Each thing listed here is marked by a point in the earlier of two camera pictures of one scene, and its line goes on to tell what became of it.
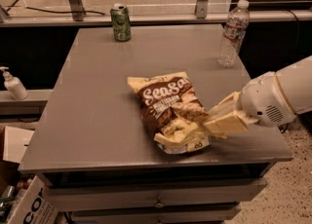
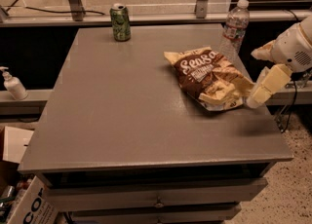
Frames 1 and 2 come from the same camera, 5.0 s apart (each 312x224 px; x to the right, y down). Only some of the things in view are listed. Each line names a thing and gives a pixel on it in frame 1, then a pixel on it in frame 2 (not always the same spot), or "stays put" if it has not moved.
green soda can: (121, 21) stays put
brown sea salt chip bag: (173, 112) -> (209, 79)
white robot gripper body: (262, 99) -> (290, 52)
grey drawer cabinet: (93, 143) stays put
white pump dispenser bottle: (14, 85) stays put
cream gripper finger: (226, 106) -> (264, 52)
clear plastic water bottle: (236, 26) stays put
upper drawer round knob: (159, 205) stays put
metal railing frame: (73, 17) stays put
